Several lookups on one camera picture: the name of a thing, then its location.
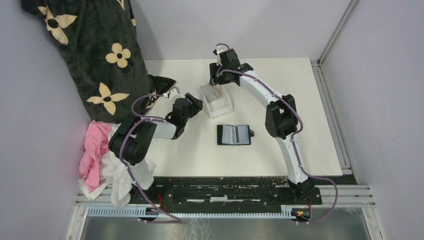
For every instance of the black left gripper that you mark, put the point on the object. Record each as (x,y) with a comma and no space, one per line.
(196,105)

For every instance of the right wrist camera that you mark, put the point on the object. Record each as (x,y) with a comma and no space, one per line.
(217,51)

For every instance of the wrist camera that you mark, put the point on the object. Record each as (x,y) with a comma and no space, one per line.
(217,51)
(173,93)

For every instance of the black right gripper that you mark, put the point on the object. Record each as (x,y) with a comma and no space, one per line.
(214,79)

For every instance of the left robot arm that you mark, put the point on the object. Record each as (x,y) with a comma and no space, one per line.
(131,141)

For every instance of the white cloth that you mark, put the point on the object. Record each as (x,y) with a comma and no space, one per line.
(112,173)

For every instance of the black floral plush blanket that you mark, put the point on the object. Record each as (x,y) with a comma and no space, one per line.
(98,41)

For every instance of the pink cloth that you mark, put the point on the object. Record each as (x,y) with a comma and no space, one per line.
(96,144)

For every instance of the stack of grey cards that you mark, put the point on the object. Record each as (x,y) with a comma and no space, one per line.
(212,95)

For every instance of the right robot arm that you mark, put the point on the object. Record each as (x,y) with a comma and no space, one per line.
(282,121)

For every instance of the clear plastic card box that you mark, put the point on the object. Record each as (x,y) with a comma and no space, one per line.
(218,107)

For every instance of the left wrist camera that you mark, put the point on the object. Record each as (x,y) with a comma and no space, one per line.
(173,93)

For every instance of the aluminium frame rail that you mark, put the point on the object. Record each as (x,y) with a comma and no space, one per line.
(371,216)

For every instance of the white magnetic stripe card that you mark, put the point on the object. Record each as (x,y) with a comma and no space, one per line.
(235,135)

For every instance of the black card holder wallet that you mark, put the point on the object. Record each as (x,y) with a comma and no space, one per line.
(219,135)

